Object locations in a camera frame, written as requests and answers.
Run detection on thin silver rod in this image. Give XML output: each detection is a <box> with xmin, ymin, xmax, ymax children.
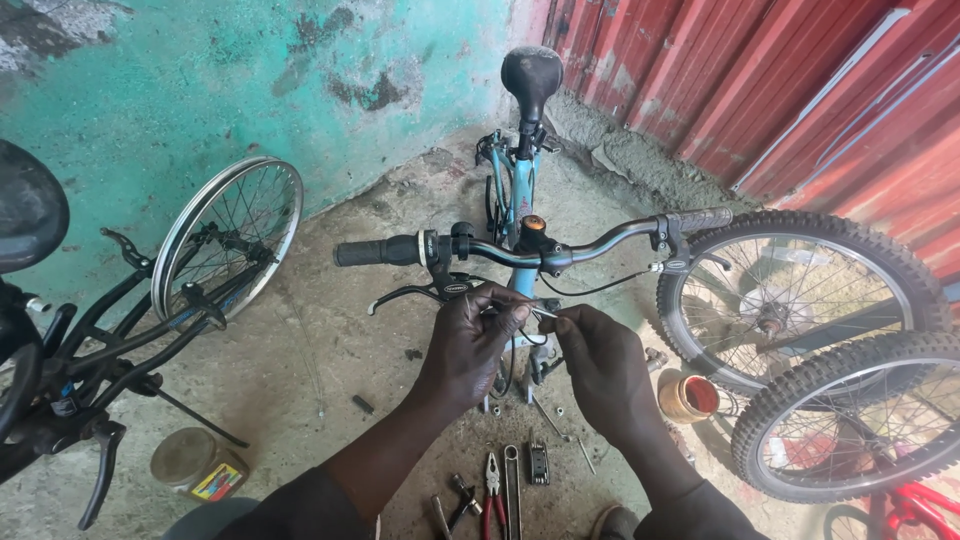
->
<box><xmin>531</xmin><ymin>393</ymin><xmax>572</xmax><ymax>444</ymax></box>

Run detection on black folding multi-tool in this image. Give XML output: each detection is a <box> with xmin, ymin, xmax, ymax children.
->
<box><xmin>527</xmin><ymin>441</ymin><xmax>551</xmax><ymax>486</ymax></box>

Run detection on person's left hand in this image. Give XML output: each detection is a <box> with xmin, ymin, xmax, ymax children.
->
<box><xmin>416</xmin><ymin>283</ymin><xmax>536</xmax><ymax>413</ymax></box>

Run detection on silver spoked wheel rim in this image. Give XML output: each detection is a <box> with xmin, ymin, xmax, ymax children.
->
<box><xmin>150</xmin><ymin>155</ymin><xmax>305</xmax><ymax>332</ymax></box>

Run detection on black curved handlebar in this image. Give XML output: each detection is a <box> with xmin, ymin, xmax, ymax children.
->
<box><xmin>333</xmin><ymin>207</ymin><xmax>735</xmax><ymax>279</ymax></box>

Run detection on knobby tyre wheel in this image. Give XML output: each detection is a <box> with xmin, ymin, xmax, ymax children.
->
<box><xmin>730</xmin><ymin>330</ymin><xmax>960</xmax><ymax>506</ymax></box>
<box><xmin>655</xmin><ymin>209</ymin><xmax>954</xmax><ymax>399</ymax></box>

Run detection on black short brake lever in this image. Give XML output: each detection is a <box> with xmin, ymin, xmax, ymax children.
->
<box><xmin>648</xmin><ymin>216</ymin><xmax>733</xmax><ymax>276</ymax></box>

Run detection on person's grey trouser knee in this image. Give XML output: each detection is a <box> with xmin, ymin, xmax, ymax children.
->
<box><xmin>160</xmin><ymin>496</ymin><xmax>261</xmax><ymax>540</ymax></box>

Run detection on black brake cable housing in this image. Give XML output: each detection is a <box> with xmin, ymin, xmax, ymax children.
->
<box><xmin>491</xmin><ymin>322</ymin><xmax>552</xmax><ymax>399</ymax></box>

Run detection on light blue bicycle frame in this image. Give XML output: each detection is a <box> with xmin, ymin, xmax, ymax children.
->
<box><xmin>474</xmin><ymin>127</ymin><xmax>565</xmax><ymax>415</ymax></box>

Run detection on black handled small tool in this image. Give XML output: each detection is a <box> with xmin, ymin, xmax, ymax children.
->
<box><xmin>447</xmin><ymin>472</ymin><xmax>485</xmax><ymax>532</ymax></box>

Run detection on thin black brake cable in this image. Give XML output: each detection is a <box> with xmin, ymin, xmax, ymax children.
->
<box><xmin>538</xmin><ymin>262</ymin><xmax>665</xmax><ymax>299</ymax></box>

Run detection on brown jar with colourful label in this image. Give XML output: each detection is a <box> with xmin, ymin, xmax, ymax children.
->
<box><xmin>149</xmin><ymin>426</ymin><xmax>251</xmax><ymax>504</ymax></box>

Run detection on tan grease tin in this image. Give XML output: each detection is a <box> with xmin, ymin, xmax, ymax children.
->
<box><xmin>657</xmin><ymin>374</ymin><xmax>722</xmax><ymax>426</ymax></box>

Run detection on person's brown shoe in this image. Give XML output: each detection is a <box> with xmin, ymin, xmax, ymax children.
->
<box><xmin>589</xmin><ymin>504</ymin><xmax>641</xmax><ymax>540</ymax></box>

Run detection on loose thin wire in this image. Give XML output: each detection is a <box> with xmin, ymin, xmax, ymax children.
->
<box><xmin>276</xmin><ymin>298</ymin><xmax>328</xmax><ymax>420</ymax></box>

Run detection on grey ribbed handlebar grip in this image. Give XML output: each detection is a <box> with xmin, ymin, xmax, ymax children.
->
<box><xmin>676</xmin><ymin>207</ymin><xmax>735</xmax><ymax>234</ymax></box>

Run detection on black bicycle saddle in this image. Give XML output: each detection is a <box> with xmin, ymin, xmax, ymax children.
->
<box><xmin>500</xmin><ymin>46</ymin><xmax>565</xmax><ymax>126</ymax></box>

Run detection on black bicycle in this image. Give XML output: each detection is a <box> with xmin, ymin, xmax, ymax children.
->
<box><xmin>0</xmin><ymin>138</ymin><xmax>251</xmax><ymax>531</ymax></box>

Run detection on red bicycle frame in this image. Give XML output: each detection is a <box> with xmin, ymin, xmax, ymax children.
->
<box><xmin>821</xmin><ymin>480</ymin><xmax>960</xmax><ymax>540</ymax></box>

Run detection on short silver wrench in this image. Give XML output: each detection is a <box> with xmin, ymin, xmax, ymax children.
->
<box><xmin>430</xmin><ymin>493</ymin><xmax>456</xmax><ymax>540</ymax></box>

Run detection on red handled pliers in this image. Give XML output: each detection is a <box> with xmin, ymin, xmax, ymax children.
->
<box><xmin>481</xmin><ymin>450</ymin><xmax>510</xmax><ymax>540</ymax></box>

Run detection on person's right hand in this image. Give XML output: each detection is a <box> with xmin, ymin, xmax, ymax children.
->
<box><xmin>538</xmin><ymin>303</ymin><xmax>666</xmax><ymax>448</ymax></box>

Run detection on black smooth handlebar grip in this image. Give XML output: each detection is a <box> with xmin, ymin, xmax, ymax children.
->
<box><xmin>333</xmin><ymin>234</ymin><xmax>423</xmax><ymax>269</ymax></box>

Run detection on long silver spanner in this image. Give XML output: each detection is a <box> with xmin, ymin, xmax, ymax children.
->
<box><xmin>503</xmin><ymin>444</ymin><xmax>524</xmax><ymax>540</ymax></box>

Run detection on black long brake lever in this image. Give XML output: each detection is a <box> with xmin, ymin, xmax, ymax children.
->
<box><xmin>366</xmin><ymin>277</ymin><xmax>475</xmax><ymax>317</ymax></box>

